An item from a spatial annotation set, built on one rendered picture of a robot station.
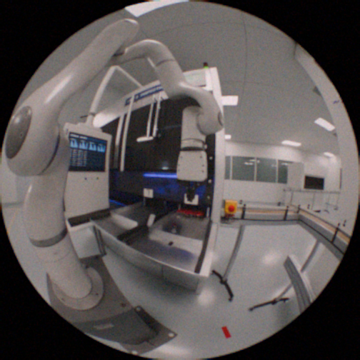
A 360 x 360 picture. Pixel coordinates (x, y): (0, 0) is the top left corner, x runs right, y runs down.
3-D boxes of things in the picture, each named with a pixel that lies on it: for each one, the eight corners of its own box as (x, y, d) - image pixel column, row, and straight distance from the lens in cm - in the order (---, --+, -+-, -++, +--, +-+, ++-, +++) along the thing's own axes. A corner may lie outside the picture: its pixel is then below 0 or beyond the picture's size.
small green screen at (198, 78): (180, 90, 97) (181, 75, 113) (206, 85, 93) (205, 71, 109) (179, 88, 96) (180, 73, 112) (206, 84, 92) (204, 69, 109)
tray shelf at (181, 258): (138, 206, 103) (138, 203, 103) (217, 221, 77) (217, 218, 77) (89, 221, 79) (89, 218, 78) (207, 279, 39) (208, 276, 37)
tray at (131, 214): (142, 204, 100) (142, 201, 99) (167, 210, 85) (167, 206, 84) (110, 215, 79) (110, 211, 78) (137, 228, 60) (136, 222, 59)
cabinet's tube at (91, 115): (89, 131, 129) (112, 71, 180) (94, 128, 117) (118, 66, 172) (76, 128, 125) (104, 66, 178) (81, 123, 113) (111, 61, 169)
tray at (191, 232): (176, 212, 82) (176, 208, 81) (210, 218, 77) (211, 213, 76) (148, 232, 56) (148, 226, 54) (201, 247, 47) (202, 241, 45)
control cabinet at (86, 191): (102, 203, 136) (104, 135, 137) (111, 208, 120) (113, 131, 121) (60, 212, 123) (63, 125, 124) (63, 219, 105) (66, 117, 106)
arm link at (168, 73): (196, 51, 46) (230, 127, 39) (166, 73, 53) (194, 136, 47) (178, 44, 40) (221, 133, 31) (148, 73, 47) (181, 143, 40)
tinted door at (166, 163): (154, 168, 79) (161, 101, 101) (214, 170, 65) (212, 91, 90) (153, 168, 79) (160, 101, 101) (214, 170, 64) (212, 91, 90)
